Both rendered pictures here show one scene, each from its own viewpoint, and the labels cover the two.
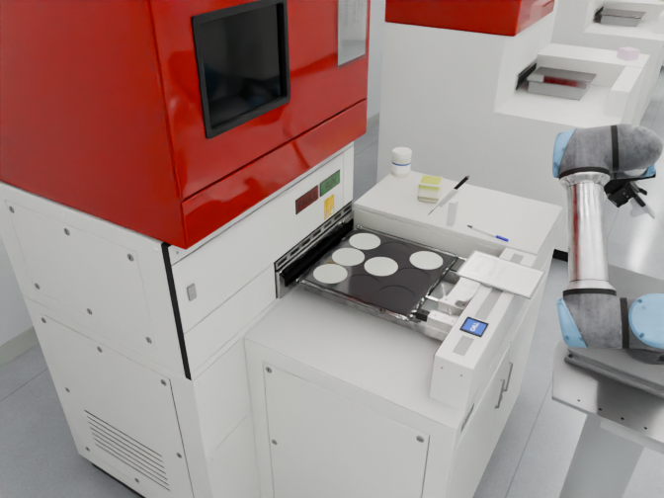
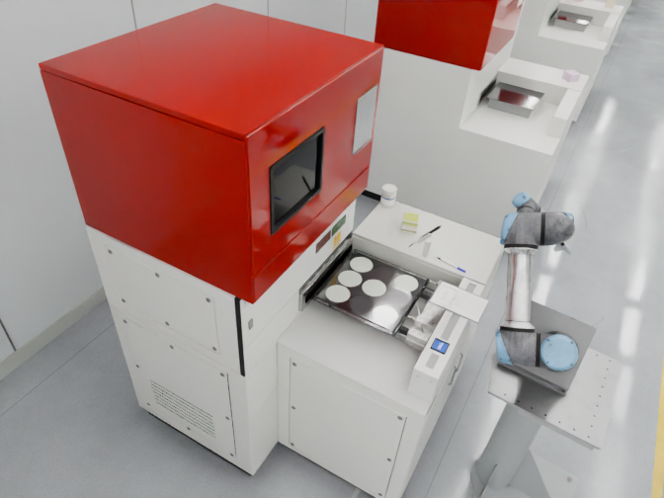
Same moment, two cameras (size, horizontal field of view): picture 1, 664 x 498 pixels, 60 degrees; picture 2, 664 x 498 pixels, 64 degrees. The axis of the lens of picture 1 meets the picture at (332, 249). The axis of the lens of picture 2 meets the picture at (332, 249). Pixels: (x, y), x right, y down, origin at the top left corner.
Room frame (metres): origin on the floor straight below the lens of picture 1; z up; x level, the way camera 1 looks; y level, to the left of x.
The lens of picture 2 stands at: (-0.13, 0.17, 2.44)
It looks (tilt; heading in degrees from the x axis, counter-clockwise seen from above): 40 degrees down; 355
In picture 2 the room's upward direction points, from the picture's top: 5 degrees clockwise
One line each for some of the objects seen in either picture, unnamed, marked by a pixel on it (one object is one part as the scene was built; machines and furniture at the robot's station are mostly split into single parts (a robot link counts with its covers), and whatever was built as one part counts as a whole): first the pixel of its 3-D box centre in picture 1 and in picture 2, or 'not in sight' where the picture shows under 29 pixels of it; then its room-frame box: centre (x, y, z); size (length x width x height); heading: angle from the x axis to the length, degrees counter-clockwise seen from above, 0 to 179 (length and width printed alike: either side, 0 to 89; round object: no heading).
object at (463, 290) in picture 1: (462, 299); (431, 316); (1.34, -0.38, 0.87); 0.36 x 0.08 x 0.03; 149
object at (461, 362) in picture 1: (487, 320); (449, 335); (1.21, -0.42, 0.89); 0.55 x 0.09 x 0.14; 149
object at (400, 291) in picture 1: (378, 267); (373, 289); (1.46, -0.14, 0.90); 0.34 x 0.34 x 0.01; 59
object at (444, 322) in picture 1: (443, 321); (418, 336); (1.20, -0.30, 0.89); 0.08 x 0.03 x 0.03; 59
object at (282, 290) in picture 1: (318, 251); (327, 272); (1.55, 0.04, 0.89); 0.44 x 0.02 x 0.10; 149
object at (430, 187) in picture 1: (430, 189); (410, 222); (1.79, -0.34, 1.00); 0.07 x 0.07 x 0.07; 74
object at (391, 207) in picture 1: (456, 222); (427, 248); (1.74, -0.43, 0.89); 0.62 x 0.35 x 0.14; 59
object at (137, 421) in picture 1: (212, 358); (241, 339); (1.59, 0.44, 0.41); 0.82 x 0.71 x 0.82; 149
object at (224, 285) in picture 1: (280, 241); (303, 273); (1.41, 0.15, 1.02); 0.82 x 0.03 x 0.40; 149
